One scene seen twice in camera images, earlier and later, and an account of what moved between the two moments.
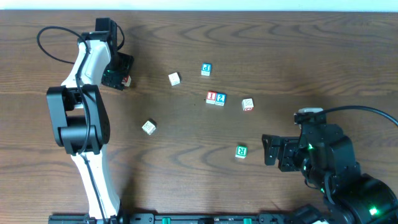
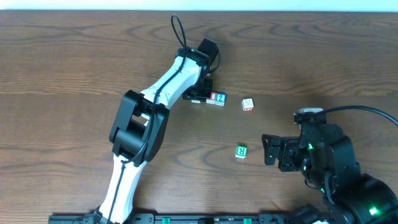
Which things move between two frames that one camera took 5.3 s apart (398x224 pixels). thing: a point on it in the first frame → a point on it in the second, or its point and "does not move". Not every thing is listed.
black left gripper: [119, 73] → [199, 94]
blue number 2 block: [221, 99] does not move
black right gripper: [286, 153] does not move
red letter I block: [211, 97] does not move
